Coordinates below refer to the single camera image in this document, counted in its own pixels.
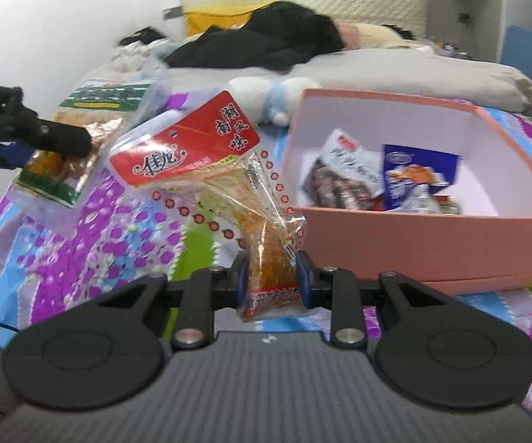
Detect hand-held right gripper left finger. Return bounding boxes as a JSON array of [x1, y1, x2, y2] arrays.
[[95, 251, 250, 350]]

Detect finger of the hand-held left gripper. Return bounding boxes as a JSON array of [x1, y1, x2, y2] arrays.
[[0, 144, 35, 170], [14, 106, 95, 158]]

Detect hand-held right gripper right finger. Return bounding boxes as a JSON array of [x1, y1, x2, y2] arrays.
[[296, 250, 451, 348]]

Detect green snack packet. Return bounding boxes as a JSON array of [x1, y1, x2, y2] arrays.
[[10, 76, 170, 236]]

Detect white sausage snack packet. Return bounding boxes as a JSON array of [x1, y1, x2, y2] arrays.
[[300, 129, 384, 210]]

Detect red label snack packet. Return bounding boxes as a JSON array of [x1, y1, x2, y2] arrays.
[[108, 90, 310, 323]]

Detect pink cardboard box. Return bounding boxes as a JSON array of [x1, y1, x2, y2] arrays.
[[279, 89, 532, 296]]

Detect blue snack packet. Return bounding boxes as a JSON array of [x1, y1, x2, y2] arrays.
[[381, 144, 460, 213]]

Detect purple floral bedsheet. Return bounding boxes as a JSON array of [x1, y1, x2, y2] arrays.
[[0, 97, 532, 407]]

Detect pile of folded clothes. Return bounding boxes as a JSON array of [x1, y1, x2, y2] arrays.
[[118, 28, 170, 57]]

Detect yellow pillow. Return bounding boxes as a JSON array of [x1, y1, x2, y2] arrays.
[[185, 7, 258, 38]]

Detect white and blue plush toy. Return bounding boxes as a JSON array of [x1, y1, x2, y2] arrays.
[[227, 76, 322, 125]]

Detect black coat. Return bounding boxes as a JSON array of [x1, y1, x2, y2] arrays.
[[163, 1, 345, 72]]

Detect grey duvet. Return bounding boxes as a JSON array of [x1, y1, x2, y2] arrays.
[[165, 48, 532, 114]]

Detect pink pillow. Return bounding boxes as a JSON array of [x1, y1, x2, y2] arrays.
[[335, 23, 359, 49]]

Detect beige pillow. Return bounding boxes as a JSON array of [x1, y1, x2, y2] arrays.
[[353, 23, 400, 49]]

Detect blue panel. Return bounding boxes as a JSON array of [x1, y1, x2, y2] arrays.
[[501, 25, 532, 86]]

